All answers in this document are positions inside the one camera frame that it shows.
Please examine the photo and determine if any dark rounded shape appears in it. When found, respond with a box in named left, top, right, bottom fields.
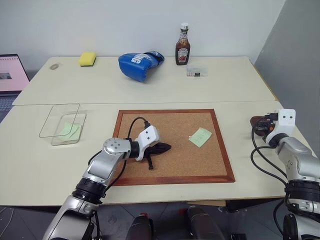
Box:
left=126, top=213, right=155, bottom=240
left=184, top=204, right=226, bottom=240

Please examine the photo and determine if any wood-framed cork board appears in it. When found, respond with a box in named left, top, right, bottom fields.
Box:
left=109, top=108, right=236, bottom=186

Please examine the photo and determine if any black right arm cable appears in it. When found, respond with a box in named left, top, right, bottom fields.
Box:
left=250, top=124, right=289, bottom=226

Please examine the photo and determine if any ketchup bottle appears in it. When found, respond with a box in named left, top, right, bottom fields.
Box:
left=175, top=22, right=191, bottom=66

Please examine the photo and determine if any clear plastic box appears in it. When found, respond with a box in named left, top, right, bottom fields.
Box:
left=38, top=102, right=87, bottom=147

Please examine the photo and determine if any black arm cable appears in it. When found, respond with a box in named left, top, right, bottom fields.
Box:
left=250, top=124, right=289, bottom=226
left=87, top=116, right=151, bottom=193

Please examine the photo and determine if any small clear plastic case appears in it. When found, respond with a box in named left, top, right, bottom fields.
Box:
left=186, top=65, right=209, bottom=78

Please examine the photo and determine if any green sticky note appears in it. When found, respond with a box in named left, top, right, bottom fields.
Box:
left=57, top=122, right=83, bottom=143
left=188, top=127, right=213, bottom=149

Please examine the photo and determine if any open laptop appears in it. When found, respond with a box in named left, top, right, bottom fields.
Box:
left=0, top=53, right=31, bottom=121

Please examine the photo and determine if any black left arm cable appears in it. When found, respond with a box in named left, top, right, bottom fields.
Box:
left=87, top=116, right=151, bottom=193

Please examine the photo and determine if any small brown tray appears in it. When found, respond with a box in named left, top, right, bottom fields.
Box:
left=249, top=115, right=276, bottom=138

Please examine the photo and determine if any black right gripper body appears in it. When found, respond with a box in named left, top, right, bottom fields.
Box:
left=257, top=119, right=276, bottom=134

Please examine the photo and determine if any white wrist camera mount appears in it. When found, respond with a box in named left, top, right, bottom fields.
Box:
left=134, top=125, right=160, bottom=161
left=265, top=108, right=297, bottom=143

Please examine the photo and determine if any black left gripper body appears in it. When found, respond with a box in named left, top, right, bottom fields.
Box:
left=143, top=141, right=163, bottom=159

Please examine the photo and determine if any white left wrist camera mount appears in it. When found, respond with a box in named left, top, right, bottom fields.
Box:
left=134, top=125, right=160, bottom=161

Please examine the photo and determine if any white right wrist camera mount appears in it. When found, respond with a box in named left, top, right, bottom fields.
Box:
left=265, top=108, right=297, bottom=143

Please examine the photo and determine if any yellow sponge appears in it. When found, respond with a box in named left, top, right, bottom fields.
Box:
left=78, top=51, right=97, bottom=68

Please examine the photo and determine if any blue boxing glove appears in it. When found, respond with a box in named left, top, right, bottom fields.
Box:
left=118, top=51, right=165, bottom=84

